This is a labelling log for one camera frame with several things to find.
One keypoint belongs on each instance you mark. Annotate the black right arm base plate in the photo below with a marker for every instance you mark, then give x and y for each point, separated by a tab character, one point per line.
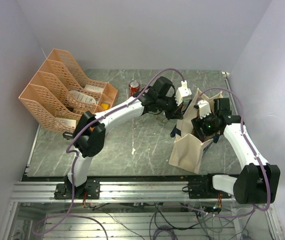
202	190

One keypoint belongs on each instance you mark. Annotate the yellow sticky note block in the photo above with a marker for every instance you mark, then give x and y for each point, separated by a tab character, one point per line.
105	105

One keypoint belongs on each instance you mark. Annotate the white oval blister pack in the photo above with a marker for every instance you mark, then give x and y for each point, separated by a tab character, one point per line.
82	97

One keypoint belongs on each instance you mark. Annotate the cream canvas tote bag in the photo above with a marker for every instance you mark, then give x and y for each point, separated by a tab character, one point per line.
188	150

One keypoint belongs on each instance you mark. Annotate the white box rear slot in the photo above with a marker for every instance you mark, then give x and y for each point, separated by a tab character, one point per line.
94	89

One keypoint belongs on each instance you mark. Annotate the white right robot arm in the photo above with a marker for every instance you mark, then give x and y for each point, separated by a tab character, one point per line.
258	180

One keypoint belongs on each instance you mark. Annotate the pink plastic file organizer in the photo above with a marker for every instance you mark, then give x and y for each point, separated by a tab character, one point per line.
47	96

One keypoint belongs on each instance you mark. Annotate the red cola can rear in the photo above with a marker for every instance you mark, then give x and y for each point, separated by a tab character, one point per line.
134	87

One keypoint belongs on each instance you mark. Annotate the white box slot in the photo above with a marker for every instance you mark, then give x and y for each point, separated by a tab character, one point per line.
70	123
94	89

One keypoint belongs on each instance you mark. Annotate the aluminium mounting rail frame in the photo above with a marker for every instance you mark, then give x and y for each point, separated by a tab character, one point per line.
139	208

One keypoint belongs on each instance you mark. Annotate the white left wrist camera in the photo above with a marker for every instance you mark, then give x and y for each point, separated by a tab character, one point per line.
183	93

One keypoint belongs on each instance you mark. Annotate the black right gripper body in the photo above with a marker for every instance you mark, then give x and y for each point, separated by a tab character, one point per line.
207	124

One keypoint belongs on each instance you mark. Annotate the clear Chang bottle front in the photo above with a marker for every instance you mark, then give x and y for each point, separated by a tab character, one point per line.
162	120

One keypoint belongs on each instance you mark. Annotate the black grey stapler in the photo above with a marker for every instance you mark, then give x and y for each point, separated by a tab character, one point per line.
68	135

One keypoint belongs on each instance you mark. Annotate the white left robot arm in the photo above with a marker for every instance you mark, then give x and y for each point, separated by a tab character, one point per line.
88	138

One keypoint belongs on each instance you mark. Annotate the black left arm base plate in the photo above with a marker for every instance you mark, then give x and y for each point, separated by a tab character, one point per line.
89	190

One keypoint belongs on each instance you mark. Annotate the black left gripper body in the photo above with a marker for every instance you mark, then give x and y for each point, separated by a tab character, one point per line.
169	106

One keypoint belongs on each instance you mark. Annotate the white box front slot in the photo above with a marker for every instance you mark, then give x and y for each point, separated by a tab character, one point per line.
70	123

